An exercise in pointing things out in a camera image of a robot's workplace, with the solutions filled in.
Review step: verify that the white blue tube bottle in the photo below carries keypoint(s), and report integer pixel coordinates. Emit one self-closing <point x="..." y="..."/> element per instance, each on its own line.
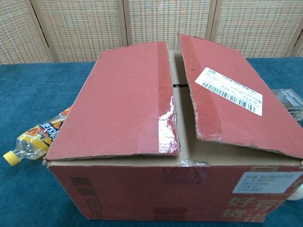
<point x="297" y="192"/>

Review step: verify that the orange drink bottle yellow cap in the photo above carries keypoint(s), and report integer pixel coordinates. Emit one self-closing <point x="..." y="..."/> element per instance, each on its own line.
<point x="35" y="137"/>

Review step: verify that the blue carpet table cover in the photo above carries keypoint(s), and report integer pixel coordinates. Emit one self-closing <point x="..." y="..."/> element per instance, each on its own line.
<point x="30" y="89"/>

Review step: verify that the clear plastic case black insert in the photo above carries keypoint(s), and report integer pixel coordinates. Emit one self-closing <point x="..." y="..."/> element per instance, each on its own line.
<point x="290" y="99"/>

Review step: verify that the woven folding screen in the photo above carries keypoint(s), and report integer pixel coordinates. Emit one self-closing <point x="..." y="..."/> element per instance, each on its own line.
<point x="151" y="26"/>

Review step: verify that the red cardboard box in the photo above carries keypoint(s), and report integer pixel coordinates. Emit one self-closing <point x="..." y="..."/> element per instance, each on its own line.
<point x="123" y="99"/>

